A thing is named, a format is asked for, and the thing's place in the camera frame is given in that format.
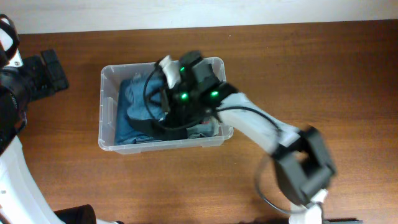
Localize clear plastic storage bin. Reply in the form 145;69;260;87
98;62;234;154

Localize dark green garment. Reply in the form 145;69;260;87
126;117;188;141

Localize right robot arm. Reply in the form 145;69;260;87
159;51;336;223

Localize light blue cloth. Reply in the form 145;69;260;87
122;75;165;120

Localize light grey jeans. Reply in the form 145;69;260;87
187;119;219;139

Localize dark blue jeans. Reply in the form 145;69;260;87
114;80;155;145

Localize black garment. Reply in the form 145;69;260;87
161;109;212;131

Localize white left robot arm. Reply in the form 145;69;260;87
1;14;102;223

